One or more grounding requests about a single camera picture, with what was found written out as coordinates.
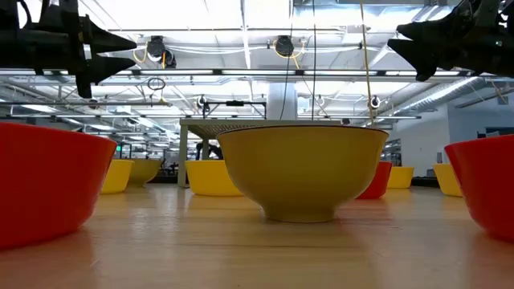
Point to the silver ventilation duct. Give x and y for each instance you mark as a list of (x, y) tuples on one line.
[(441, 94)]

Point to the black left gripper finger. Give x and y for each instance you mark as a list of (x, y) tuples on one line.
[(108, 67), (106, 40)]

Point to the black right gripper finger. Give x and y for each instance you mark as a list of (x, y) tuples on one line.
[(423, 56), (433, 26)]

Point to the white building pillar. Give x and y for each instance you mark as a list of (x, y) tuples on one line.
[(281, 100)]

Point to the black background station frame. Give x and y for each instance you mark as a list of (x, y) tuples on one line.
[(235, 103)]

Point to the black background equipment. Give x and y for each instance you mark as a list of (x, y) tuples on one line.
[(213, 151)]

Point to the long ceiling light bar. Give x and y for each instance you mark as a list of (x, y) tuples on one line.
[(257, 72)]

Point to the yellow plastic mini bowl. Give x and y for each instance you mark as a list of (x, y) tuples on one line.
[(401, 177), (446, 178), (116, 176), (209, 178)]

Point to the red plastic mini bowl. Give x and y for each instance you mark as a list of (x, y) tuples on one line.
[(490, 184), (48, 180), (379, 180)]

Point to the pear patterned ceramic bowl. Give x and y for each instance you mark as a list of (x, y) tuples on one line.
[(301, 172), (145, 170)]

